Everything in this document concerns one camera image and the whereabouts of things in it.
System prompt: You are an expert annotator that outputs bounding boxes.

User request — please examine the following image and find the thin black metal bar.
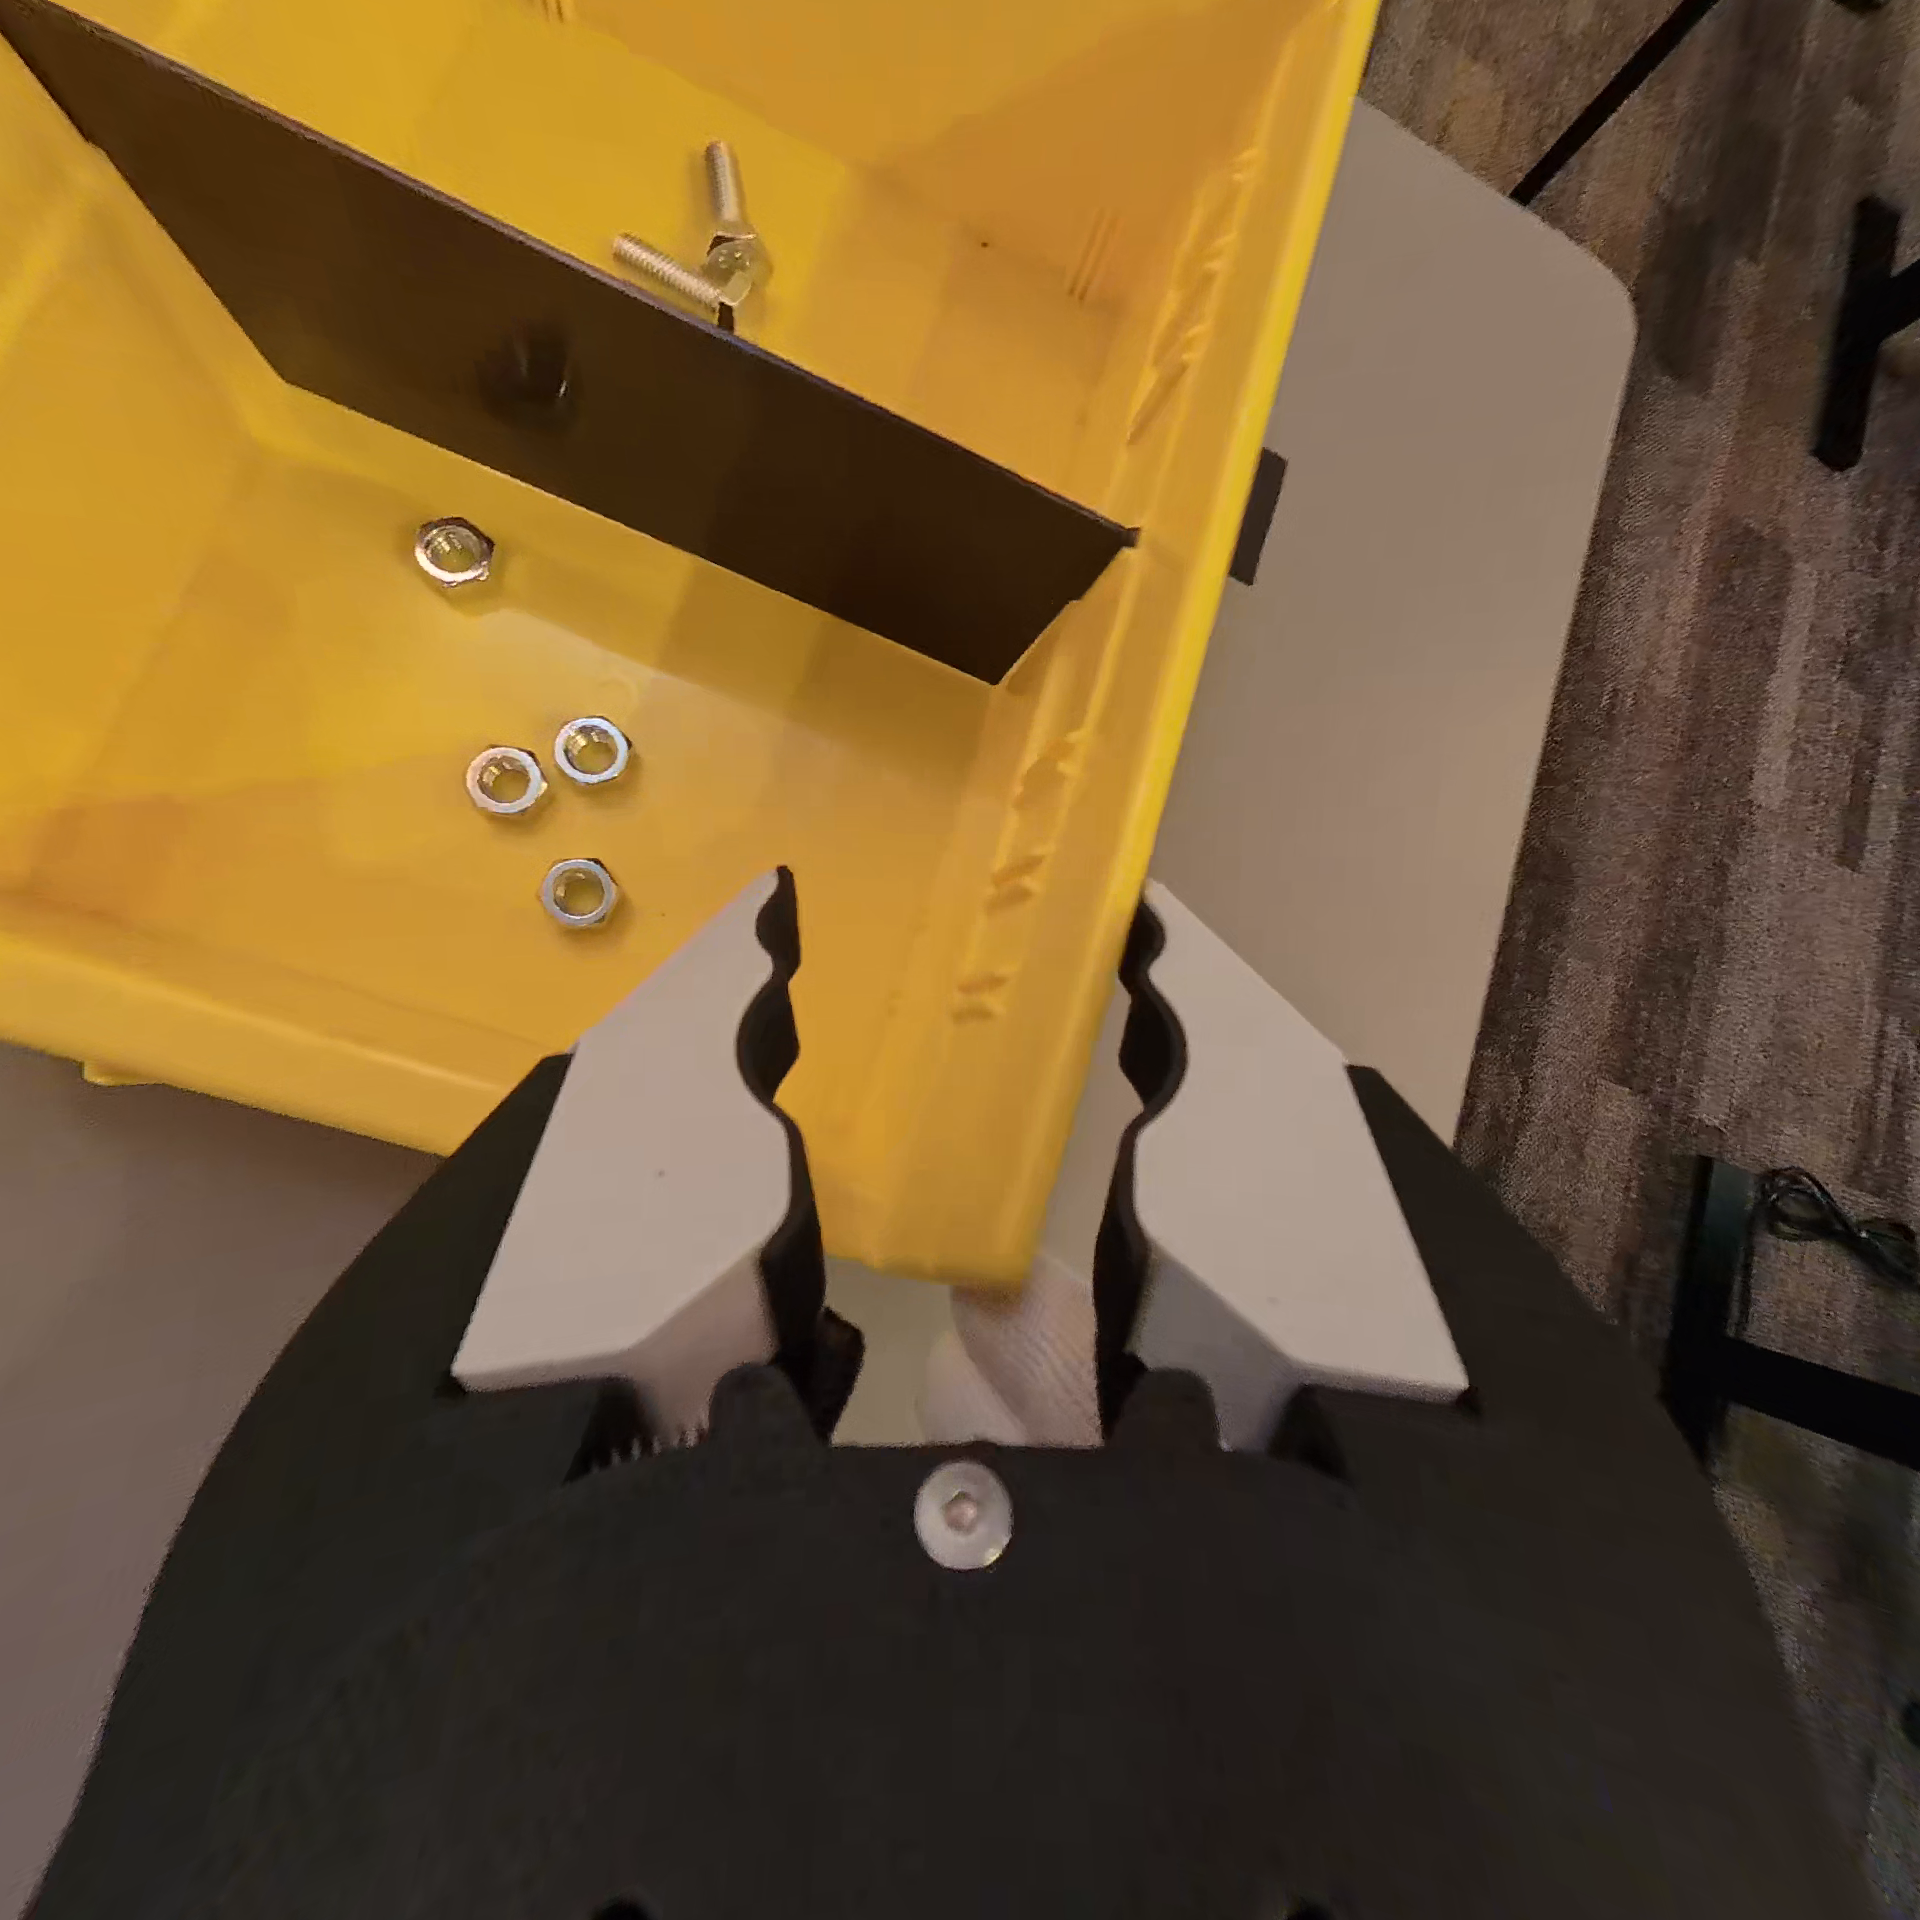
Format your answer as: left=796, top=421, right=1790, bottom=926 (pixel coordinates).
left=1508, top=0, right=1729, bottom=207

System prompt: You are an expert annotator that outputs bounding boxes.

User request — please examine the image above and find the silver hex bolt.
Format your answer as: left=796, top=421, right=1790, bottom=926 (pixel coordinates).
left=611, top=230, right=741, bottom=324
left=700, top=140, right=774, bottom=294

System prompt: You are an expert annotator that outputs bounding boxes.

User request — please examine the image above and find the black bin divider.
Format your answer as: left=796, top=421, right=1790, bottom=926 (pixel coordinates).
left=0, top=0, right=1143, bottom=689

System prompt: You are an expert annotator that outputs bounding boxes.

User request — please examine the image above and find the yellow plastic bin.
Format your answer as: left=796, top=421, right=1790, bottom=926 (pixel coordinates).
left=0, top=0, right=1385, bottom=1295

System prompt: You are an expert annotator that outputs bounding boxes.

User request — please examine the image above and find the person's right hand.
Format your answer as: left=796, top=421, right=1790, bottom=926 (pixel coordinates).
left=919, top=1260, right=1113, bottom=1451

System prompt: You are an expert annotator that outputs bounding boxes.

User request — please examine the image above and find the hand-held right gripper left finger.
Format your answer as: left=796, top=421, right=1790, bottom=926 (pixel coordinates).
left=447, top=863, right=835, bottom=1444

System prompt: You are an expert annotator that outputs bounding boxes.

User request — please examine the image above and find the black metal frame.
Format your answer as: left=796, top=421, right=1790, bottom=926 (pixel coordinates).
left=1663, top=1153, right=1920, bottom=1465

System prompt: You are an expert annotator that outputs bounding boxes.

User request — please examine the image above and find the black table edge clip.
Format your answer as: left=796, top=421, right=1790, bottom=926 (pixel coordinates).
left=1231, top=447, right=1292, bottom=588

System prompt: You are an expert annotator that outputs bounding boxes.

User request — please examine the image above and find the black cable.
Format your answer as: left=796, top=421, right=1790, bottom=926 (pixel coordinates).
left=1756, top=1167, right=1920, bottom=1281

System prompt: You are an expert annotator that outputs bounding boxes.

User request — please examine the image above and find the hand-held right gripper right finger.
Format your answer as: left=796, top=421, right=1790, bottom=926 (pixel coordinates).
left=1092, top=883, right=1471, bottom=1453

